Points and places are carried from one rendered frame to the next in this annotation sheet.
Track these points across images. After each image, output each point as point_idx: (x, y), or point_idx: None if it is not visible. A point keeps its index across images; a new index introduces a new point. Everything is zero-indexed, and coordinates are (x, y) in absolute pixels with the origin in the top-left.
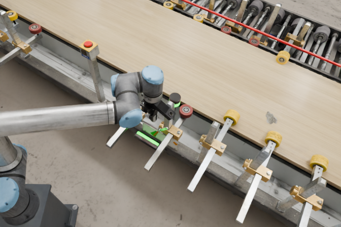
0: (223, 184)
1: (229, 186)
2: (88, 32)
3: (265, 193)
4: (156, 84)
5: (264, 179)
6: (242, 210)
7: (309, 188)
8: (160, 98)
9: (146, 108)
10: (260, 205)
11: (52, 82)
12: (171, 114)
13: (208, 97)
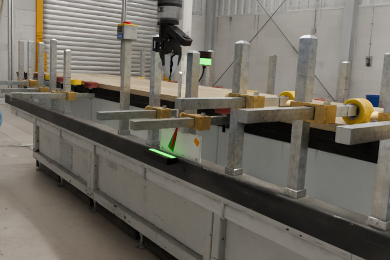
0: (264, 203)
1: (275, 201)
2: (143, 87)
3: (348, 210)
4: None
5: (318, 114)
6: (256, 108)
7: (388, 68)
8: (174, 13)
9: (158, 38)
10: (334, 226)
11: (78, 132)
12: (185, 36)
13: (266, 107)
